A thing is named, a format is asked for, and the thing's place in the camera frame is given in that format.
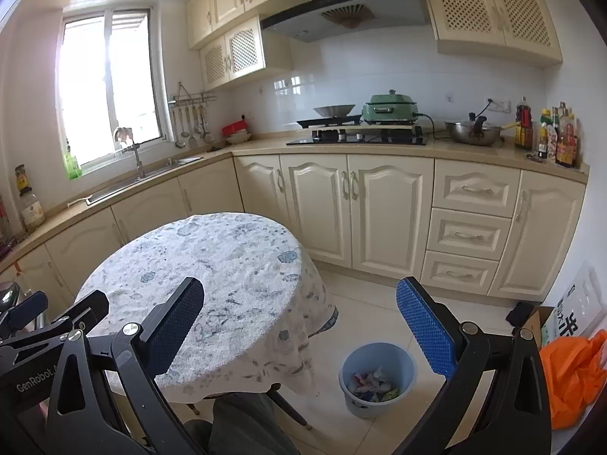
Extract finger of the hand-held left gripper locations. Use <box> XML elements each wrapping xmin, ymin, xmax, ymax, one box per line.
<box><xmin>0</xmin><ymin>291</ymin><xmax>49</xmax><ymax>342</ymax></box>
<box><xmin>0</xmin><ymin>292</ymin><xmax>110</xmax><ymax>366</ymax></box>

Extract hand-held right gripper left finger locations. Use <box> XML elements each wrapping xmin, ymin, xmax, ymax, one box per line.
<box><xmin>45</xmin><ymin>277</ymin><xmax>204</xmax><ymax>455</ymax></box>

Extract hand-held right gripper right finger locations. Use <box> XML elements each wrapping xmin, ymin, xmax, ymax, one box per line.
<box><xmin>393</xmin><ymin>279</ymin><xmax>553</xmax><ymax>455</ymax></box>

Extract heap of mixed wrappers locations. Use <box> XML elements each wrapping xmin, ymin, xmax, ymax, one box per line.
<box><xmin>347</xmin><ymin>367</ymin><xmax>401</xmax><ymax>400</ymax></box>

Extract blue plastic waste bin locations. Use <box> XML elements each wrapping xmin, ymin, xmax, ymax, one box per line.
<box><xmin>338</xmin><ymin>342</ymin><xmax>418</xmax><ymax>419</ymax></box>

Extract cream cabinet drawer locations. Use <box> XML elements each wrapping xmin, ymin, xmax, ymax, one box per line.
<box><xmin>434</xmin><ymin>158</ymin><xmax>520</xmax><ymax>219</ymax></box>
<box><xmin>427</xmin><ymin>209</ymin><xmax>513</xmax><ymax>261</ymax></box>
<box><xmin>420</xmin><ymin>250</ymin><xmax>498</xmax><ymax>295</ymax></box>

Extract blue floral tablecloth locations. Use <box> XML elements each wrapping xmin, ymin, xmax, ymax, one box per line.
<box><xmin>73</xmin><ymin>212</ymin><xmax>340</xmax><ymax>405</ymax></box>

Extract black cloth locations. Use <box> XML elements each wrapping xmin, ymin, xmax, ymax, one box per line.
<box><xmin>505</xmin><ymin>301</ymin><xmax>534</xmax><ymax>328</ymax></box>

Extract open cardboard box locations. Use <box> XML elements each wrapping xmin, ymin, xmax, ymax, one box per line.
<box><xmin>526</xmin><ymin>306</ymin><xmax>555</xmax><ymax>342</ymax></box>

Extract person's trousered legs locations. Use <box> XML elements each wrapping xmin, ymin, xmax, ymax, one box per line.
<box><xmin>182</xmin><ymin>391</ymin><xmax>299</xmax><ymax>455</ymax></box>

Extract green dish soap bottle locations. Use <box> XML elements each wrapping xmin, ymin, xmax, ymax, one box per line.
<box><xmin>64</xmin><ymin>144</ymin><xmax>82</xmax><ymax>181</ymax></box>

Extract white rice bag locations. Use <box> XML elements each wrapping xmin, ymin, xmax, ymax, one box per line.
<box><xmin>541</xmin><ymin>260</ymin><xmax>603</xmax><ymax>349</ymax></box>

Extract orange plastic bag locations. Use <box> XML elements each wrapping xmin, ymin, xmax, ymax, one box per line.
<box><xmin>539</xmin><ymin>329</ymin><xmax>607</xmax><ymax>430</ymax></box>

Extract stainless steel sink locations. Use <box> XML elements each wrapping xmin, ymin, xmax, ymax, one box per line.
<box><xmin>85</xmin><ymin>154</ymin><xmax>204</xmax><ymax>204</ymax></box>

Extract metal sink faucet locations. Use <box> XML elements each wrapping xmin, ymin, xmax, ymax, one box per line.
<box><xmin>114</xmin><ymin>127</ymin><xmax>145</xmax><ymax>178</ymax></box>

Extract cream lower kitchen cabinets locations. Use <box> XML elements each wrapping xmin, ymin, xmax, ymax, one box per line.
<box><xmin>0</xmin><ymin>144</ymin><xmax>589</xmax><ymax>304</ymax></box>

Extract cream kitchen cabinets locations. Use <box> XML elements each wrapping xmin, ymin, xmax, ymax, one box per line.
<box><xmin>0</xmin><ymin>144</ymin><xmax>589</xmax><ymax>304</ymax></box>
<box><xmin>185</xmin><ymin>0</ymin><xmax>565</xmax><ymax>91</ymax></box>

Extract row of hanging metal utensils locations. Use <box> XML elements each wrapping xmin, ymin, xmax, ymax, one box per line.
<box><xmin>173</xmin><ymin>104</ymin><xmax>214</xmax><ymax>149</ymax></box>

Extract metal pan with ladle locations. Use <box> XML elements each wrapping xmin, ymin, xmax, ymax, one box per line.
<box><xmin>445</xmin><ymin>113</ymin><xmax>506</xmax><ymax>147</ymax></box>

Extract black gas hob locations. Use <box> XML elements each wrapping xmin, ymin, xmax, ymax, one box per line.
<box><xmin>286</xmin><ymin>126</ymin><xmax>428</xmax><ymax>147</ymax></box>

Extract kitchen window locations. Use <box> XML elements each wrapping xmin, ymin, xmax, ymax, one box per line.
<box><xmin>56</xmin><ymin>7</ymin><xmax>168</xmax><ymax>174</ymax></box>

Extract green electric cooking pot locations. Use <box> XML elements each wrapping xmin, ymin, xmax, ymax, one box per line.
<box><xmin>363</xmin><ymin>89</ymin><xmax>420</xmax><ymax>124</ymax></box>

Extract row of condiment bottles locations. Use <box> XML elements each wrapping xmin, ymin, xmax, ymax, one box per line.
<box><xmin>514</xmin><ymin>96</ymin><xmax>582</xmax><ymax>169</ymax></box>

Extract shallow metal wok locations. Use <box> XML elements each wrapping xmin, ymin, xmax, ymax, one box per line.
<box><xmin>313</xmin><ymin>104</ymin><xmax>356</xmax><ymax>118</ymax></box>

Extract cream upper kitchen cabinets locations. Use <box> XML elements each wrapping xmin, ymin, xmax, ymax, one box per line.
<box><xmin>185</xmin><ymin>0</ymin><xmax>565</xmax><ymax>91</ymax></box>

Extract range hood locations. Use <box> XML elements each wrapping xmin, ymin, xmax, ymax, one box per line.
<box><xmin>260</xmin><ymin>0</ymin><xmax>431</xmax><ymax>43</ymax></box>

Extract black power cord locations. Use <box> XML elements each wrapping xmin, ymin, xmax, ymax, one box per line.
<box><xmin>420</xmin><ymin>113</ymin><xmax>449</xmax><ymax>140</ymax></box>

